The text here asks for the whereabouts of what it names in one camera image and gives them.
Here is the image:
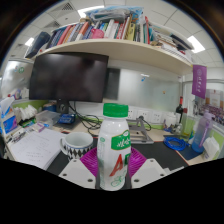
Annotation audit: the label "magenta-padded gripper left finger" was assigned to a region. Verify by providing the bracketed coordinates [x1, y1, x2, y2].
[58, 147, 99, 189]

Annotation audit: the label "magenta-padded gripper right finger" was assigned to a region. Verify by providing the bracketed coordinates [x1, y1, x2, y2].
[126, 147, 168, 189]

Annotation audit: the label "white bottle with green cap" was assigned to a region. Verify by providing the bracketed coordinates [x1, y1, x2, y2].
[96, 102, 133, 192]

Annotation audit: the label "purple translucent water jug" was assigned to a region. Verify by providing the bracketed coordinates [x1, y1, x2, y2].
[191, 111, 214, 154]

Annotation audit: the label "black desk mat red edge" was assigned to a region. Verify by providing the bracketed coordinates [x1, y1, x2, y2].
[46, 136, 201, 177]

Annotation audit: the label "black white checkered mug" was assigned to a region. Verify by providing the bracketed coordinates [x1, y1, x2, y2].
[59, 131, 94, 163]

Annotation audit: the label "grey metal laptop stand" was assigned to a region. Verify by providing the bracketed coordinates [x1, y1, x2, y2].
[126, 117, 155, 145]

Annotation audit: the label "dark blue mouse pad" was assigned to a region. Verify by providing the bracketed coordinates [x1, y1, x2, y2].
[175, 144, 203, 162]

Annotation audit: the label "white paper notebook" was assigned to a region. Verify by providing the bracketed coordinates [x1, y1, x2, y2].
[8, 128, 68, 171]

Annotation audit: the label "small blue box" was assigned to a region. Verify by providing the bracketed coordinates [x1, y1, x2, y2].
[58, 113, 77, 125]

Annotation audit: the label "white jar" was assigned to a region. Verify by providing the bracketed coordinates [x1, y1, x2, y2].
[165, 113, 178, 128]

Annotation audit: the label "clear plastic box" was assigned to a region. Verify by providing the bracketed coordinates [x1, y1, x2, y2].
[34, 109, 61, 127]

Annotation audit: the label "white tissue pack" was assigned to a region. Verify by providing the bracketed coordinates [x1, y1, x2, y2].
[202, 136, 221, 161]

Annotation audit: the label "dark wine bottle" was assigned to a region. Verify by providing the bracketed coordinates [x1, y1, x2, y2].
[175, 96, 185, 125]

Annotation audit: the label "white crumpled tissue pile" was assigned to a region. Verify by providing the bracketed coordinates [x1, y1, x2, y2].
[14, 104, 38, 123]

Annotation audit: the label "blue tissue box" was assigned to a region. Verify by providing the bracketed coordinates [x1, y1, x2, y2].
[0, 96, 18, 134]

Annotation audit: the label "black computer monitor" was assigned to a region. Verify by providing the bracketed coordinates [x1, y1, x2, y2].
[28, 52, 110, 115]

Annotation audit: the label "purple hanging banner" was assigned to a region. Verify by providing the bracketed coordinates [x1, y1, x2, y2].
[191, 64, 208, 100]

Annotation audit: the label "coiled blue cable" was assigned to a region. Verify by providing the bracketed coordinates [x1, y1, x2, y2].
[163, 135, 188, 152]

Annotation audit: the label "black cables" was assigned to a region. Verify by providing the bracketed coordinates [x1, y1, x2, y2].
[68, 101, 103, 138]

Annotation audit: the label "white wall socket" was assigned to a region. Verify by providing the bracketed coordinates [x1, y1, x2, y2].
[151, 111, 163, 124]
[137, 109, 149, 121]

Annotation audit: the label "wall photo poster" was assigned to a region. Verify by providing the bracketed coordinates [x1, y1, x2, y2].
[194, 89, 224, 126]

